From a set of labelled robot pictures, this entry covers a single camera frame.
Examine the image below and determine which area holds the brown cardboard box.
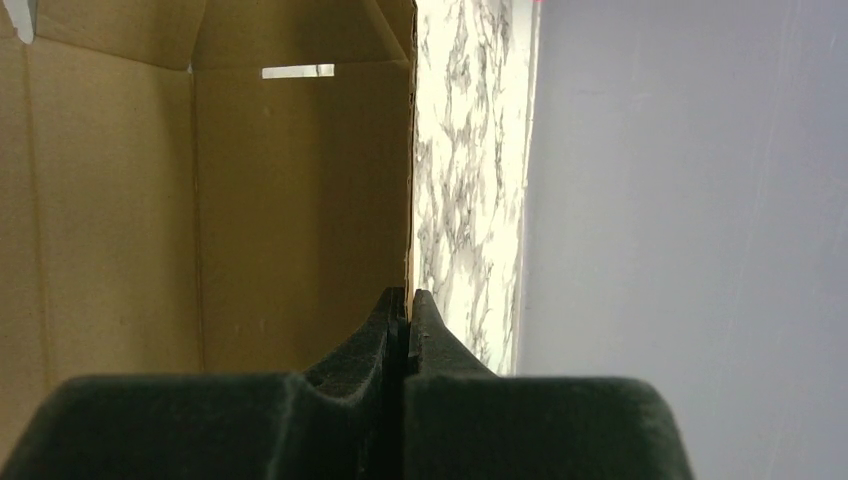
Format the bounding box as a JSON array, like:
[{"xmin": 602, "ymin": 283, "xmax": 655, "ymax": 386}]
[{"xmin": 1, "ymin": 1, "xmax": 417, "ymax": 456}]

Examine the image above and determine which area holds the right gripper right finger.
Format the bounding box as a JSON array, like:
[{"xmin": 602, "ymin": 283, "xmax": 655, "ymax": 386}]
[{"xmin": 403, "ymin": 290, "xmax": 693, "ymax": 479}]

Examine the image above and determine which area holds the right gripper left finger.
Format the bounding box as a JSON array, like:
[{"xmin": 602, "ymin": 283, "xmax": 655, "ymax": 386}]
[{"xmin": 1, "ymin": 287, "xmax": 405, "ymax": 479}]

